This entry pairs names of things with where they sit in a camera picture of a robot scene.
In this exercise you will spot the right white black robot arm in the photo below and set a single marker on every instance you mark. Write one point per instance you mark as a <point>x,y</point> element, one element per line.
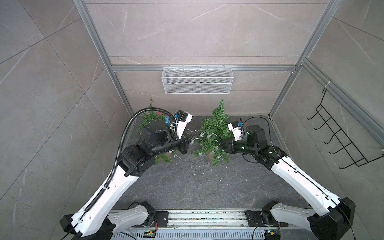
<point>329,218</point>

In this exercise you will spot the clear bulb string light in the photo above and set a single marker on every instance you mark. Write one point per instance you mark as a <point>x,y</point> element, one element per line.
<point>208,145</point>

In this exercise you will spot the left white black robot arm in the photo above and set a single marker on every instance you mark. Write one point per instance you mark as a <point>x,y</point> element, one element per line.
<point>94,221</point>

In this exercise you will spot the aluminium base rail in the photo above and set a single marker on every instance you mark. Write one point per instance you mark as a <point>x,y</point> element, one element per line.
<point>205,225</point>

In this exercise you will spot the white wire mesh basket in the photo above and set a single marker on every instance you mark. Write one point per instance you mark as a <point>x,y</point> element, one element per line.
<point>198,80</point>

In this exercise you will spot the green christmas tree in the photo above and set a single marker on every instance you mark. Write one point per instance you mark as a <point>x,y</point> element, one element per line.
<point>213,130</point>
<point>151,115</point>

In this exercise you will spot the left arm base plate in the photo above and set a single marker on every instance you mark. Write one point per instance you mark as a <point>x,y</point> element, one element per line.
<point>159,219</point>

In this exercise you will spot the black wire hook rack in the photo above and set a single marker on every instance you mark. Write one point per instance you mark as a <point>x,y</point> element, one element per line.
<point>355,155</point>

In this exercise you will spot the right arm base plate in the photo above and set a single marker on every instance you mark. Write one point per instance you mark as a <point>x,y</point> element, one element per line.
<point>262,219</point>

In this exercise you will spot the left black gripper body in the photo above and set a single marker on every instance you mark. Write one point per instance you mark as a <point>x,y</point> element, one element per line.
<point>168,143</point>

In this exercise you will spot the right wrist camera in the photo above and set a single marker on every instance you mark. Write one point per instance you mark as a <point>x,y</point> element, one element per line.
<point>237,129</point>

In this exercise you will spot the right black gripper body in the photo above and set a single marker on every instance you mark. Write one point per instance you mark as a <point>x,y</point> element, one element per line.
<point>241,147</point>

